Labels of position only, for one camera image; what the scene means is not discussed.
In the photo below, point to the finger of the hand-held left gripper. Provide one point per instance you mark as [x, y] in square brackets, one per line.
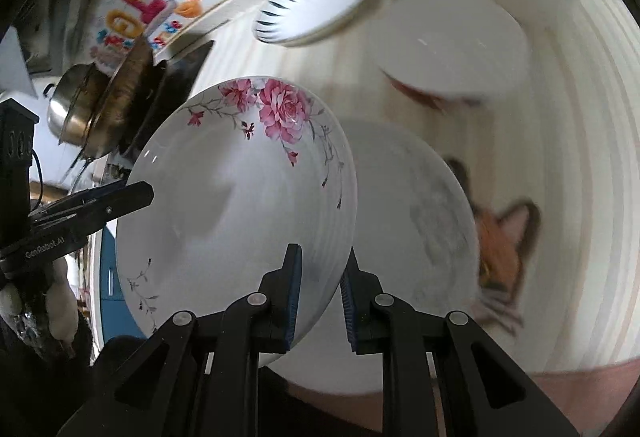
[85, 193]
[125, 202]

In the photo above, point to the dark frying pan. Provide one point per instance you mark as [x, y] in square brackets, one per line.
[127, 87]

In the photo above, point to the white bowl with red outside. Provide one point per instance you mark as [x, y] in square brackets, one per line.
[450, 42]

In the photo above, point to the black striped white plate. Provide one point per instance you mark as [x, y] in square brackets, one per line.
[315, 2]

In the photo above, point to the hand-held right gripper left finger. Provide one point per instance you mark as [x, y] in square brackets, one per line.
[295, 297]

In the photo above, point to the striped cat print tablecloth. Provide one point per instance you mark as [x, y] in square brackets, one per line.
[575, 167]

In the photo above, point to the plain white plate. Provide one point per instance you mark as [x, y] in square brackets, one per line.
[400, 242]

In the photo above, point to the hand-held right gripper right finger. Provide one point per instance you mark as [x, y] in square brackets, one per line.
[348, 312]

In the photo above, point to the pink floral white plate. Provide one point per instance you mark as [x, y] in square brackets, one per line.
[225, 217]

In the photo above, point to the steel pot with lid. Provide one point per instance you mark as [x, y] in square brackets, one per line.
[75, 102]

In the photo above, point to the black induction cooktop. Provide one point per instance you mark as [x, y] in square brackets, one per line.
[182, 72]

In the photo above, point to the colourful wall stickers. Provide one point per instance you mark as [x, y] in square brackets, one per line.
[125, 24]

